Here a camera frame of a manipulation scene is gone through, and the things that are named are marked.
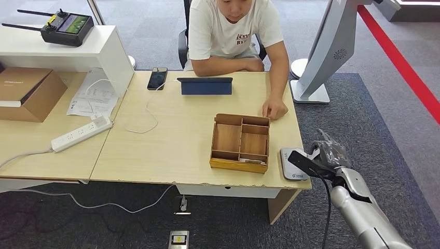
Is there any person's right hand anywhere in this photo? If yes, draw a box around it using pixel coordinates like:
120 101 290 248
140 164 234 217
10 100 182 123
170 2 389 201
240 58 265 73

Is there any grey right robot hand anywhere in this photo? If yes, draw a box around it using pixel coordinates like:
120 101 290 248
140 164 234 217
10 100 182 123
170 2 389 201
311 129 353 173

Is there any person's left hand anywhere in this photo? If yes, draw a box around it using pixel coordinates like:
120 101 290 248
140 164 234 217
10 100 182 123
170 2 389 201
263 95 288 121

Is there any person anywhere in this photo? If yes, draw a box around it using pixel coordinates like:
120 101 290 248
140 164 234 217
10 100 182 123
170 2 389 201
184 0 290 121

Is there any grey card reader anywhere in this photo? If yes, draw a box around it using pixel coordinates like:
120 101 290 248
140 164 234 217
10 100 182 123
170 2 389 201
280 147 310 182

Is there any dark grey floor rug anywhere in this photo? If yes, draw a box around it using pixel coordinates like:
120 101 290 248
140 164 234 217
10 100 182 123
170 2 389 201
0 72 440 249

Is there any white round floor base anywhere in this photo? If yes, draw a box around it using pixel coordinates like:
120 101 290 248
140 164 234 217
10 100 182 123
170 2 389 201
290 58 309 80

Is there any tablet in blue case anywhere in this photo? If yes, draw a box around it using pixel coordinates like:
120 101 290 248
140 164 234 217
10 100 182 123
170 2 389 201
176 77 233 96

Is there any wooden organizer tray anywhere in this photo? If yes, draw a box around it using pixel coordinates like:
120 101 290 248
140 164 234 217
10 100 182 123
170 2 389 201
209 113 271 174

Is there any black office chair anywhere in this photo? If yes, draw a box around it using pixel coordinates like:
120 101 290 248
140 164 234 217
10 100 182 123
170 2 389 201
178 0 268 70

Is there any grey display kiosk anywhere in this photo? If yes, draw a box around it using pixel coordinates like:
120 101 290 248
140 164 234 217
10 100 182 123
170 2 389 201
290 0 374 104

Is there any black smartphone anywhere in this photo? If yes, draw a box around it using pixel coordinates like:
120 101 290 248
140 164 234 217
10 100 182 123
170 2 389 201
147 67 169 91

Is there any light wood desk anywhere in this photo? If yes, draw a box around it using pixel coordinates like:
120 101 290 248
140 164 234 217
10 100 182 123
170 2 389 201
0 70 121 193
90 70 313 226

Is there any floor socket with plug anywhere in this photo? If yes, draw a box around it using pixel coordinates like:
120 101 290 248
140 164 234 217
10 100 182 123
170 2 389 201
173 195 192 216

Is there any printed paper sheet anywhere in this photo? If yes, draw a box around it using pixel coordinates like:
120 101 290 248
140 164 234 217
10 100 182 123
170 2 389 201
66 67 120 118

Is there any metal floor box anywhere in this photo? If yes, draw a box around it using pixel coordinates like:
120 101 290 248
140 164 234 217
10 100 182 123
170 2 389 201
168 230 190 249

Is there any floor stand with metal pole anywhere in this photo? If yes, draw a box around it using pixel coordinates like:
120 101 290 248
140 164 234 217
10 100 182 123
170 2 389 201
86 0 137 70

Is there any grey white platform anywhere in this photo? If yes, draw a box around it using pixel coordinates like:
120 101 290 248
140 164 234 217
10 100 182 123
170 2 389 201
375 0 440 23

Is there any white power strip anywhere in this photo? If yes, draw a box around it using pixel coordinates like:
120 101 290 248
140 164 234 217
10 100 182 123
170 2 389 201
50 116 114 154

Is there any black remote controller with antennas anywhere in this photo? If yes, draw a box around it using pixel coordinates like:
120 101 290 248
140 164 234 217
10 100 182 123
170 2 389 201
2 8 95 48

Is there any brown cardboard box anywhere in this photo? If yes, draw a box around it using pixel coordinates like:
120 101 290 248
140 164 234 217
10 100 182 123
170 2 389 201
0 67 68 123

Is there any white desk shelf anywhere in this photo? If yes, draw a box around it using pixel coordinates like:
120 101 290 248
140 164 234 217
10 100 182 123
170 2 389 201
0 24 135 99

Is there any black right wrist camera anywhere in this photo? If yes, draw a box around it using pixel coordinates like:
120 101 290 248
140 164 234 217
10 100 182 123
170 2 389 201
288 148 337 182

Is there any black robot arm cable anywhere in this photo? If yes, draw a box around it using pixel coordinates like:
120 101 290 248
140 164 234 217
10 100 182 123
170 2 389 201
309 167 333 249

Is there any thin white charging cable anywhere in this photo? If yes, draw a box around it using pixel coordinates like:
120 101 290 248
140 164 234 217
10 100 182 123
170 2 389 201
125 79 180 134

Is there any thin white cable loop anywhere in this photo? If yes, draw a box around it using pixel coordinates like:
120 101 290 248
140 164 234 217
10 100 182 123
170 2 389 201
85 78 116 95

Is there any white floor cable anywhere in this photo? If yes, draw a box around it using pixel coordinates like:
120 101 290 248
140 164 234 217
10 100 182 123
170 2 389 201
0 184 176 214

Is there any white power strip cable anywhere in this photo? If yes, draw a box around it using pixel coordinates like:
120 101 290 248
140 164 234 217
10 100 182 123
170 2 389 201
0 147 54 170

